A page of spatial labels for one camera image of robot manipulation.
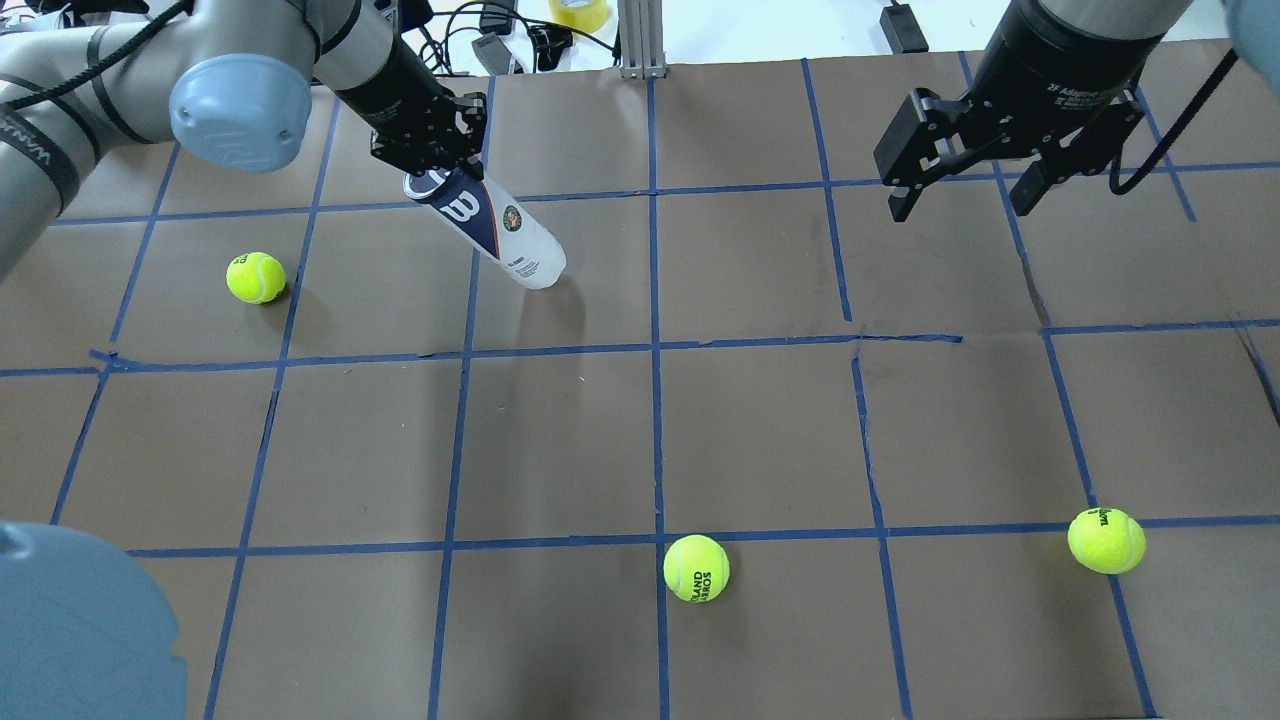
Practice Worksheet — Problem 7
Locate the aluminium frame post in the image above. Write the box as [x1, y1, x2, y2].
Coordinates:
[617, 0, 668, 79]

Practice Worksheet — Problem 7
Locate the centre back tennis ball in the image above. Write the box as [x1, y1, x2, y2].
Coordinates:
[662, 534, 731, 603]

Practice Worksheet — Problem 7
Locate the yellow tape roll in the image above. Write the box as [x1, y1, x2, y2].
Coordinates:
[548, 0, 611, 35]

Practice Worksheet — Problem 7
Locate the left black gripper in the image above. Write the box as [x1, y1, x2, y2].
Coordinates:
[335, 36, 488, 181]

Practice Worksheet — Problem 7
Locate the white blue tennis ball can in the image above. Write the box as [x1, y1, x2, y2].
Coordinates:
[402, 168, 567, 290]

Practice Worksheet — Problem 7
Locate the tennis ball with Wilson print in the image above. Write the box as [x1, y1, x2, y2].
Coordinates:
[1068, 507, 1148, 575]

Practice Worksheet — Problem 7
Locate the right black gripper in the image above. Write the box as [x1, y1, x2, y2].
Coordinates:
[873, 1, 1146, 223]

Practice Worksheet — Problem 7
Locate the tennis ball near left gripper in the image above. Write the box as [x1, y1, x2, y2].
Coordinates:
[225, 251, 287, 305]

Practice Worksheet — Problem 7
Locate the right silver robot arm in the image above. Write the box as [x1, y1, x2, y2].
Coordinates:
[873, 1, 1279, 223]

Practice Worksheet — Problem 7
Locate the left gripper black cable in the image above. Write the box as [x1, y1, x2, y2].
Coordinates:
[0, 0, 191, 111]

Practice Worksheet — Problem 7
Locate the black power brick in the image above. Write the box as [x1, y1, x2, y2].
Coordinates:
[879, 1, 931, 55]

